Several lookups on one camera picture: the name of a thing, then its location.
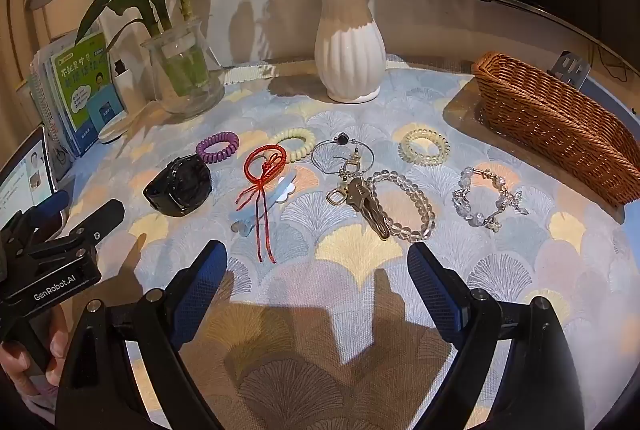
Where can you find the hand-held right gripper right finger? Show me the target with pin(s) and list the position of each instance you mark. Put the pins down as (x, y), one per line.
(435, 292)

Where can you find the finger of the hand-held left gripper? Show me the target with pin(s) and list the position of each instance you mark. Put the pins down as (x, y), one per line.
(95, 220)
(50, 204)

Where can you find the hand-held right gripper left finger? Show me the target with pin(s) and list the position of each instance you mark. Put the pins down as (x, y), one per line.
(200, 292)

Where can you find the black wrist watch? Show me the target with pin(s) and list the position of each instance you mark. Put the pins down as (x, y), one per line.
(180, 182)

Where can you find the brown wicker basket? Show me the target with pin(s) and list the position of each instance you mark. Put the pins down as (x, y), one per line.
(560, 130)

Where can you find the person's left hand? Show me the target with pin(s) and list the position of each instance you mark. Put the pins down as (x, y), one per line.
(25, 367)

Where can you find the fan pattern tablecloth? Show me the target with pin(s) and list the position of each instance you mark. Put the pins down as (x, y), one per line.
(350, 260)

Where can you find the row of thin books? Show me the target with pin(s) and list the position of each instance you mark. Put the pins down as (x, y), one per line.
(45, 95)

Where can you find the green cover book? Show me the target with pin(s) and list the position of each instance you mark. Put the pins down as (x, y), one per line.
(87, 90)

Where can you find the blue hair clip white flower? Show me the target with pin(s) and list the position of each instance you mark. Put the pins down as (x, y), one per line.
(286, 190)

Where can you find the glass vase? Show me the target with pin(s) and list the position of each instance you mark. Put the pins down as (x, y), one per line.
(185, 75)

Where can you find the white ribbed vase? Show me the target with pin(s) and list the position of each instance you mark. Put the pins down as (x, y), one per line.
(350, 45)

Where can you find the grey screen stand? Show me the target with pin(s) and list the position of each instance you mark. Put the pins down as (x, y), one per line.
(572, 69)

